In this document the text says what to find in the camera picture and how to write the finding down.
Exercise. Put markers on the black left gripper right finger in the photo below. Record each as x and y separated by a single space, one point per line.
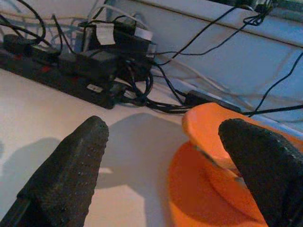
267 170

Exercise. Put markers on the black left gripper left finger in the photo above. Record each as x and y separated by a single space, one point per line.
64 179

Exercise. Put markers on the orange plastic bowl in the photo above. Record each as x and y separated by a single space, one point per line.
206 127

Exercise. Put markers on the orange plastic plate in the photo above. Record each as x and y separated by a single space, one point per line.
194 194

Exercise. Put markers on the slim black power adapter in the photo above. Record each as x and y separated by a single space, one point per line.
203 97

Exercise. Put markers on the black power strip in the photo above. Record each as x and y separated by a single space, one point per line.
47 78

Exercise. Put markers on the black power brick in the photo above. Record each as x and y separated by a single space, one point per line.
94 63

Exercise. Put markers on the black round plug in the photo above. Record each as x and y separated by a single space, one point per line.
16 43

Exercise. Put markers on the black adapter with white labels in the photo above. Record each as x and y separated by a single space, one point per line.
132 45

